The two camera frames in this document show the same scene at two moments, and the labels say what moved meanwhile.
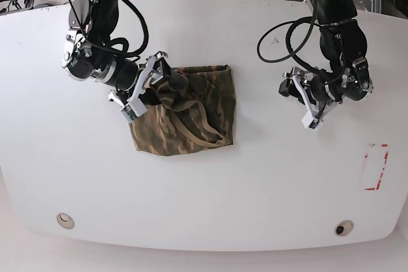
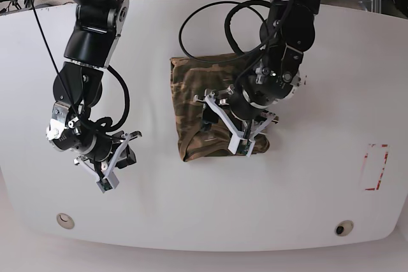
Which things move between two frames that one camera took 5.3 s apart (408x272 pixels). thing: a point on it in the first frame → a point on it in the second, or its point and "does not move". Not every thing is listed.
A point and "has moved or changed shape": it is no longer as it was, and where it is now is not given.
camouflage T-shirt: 194,110 has moved or changed shape
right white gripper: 310,118 → 242,143
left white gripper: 136,106 → 121,158
